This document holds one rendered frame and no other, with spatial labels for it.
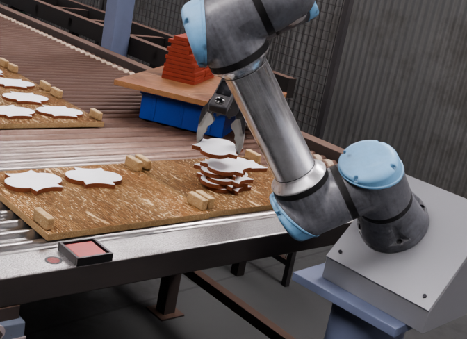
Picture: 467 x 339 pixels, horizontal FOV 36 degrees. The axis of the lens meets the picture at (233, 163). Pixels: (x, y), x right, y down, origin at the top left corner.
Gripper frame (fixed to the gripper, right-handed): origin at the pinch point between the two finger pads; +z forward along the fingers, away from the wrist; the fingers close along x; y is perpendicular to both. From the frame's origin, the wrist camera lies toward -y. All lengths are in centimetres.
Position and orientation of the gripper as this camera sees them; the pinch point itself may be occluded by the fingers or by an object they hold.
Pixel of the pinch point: (217, 147)
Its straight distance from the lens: 181.5
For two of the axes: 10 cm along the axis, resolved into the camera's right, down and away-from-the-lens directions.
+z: -1.8, 9.4, 2.8
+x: -9.6, -2.3, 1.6
